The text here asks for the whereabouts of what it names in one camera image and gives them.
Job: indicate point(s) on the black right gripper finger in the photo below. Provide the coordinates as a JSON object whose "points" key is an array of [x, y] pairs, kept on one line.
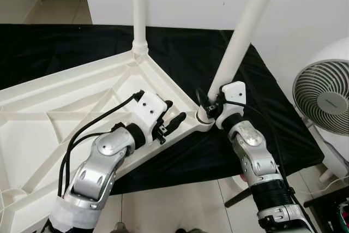
{"points": [[202, 101]]}

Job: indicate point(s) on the white plastic table leg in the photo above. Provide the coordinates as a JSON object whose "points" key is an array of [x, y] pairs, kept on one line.
{"points": [[139, 4], [245, 25]]}

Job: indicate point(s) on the white plastic table top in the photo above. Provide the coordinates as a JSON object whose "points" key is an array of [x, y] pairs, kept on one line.
{"points": [[43, 102]]}

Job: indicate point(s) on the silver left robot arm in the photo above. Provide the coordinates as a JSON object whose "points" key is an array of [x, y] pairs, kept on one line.
{"points": [[103, 156]]}

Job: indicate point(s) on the black tablecloth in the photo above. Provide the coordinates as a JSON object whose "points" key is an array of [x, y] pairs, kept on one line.
{"points": [[180, 53]]}

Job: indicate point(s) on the white floor fan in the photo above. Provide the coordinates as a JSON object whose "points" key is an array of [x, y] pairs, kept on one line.
{"points": [[322, 96]]}

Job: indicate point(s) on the robot left leg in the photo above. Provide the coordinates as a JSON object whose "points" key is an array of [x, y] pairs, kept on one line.
{"points": [[119, 227]]}

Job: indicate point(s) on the pink green floor item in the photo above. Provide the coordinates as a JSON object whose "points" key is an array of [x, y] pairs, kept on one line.
{"points": [[342, 216]]}

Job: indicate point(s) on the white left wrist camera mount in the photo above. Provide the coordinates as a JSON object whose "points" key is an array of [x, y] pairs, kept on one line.
{"points": [[150, 107]]}

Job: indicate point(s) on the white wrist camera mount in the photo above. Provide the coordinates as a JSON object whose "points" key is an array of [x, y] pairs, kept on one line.
{"points": [[150, 107], [232, 94]]}

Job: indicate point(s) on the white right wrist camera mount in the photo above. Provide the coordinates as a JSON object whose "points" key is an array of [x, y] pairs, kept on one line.
{"points": [[232, 94]]}

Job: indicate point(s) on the black table frame leg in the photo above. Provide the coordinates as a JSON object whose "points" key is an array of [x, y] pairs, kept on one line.
{"points": [[237, 197]]}

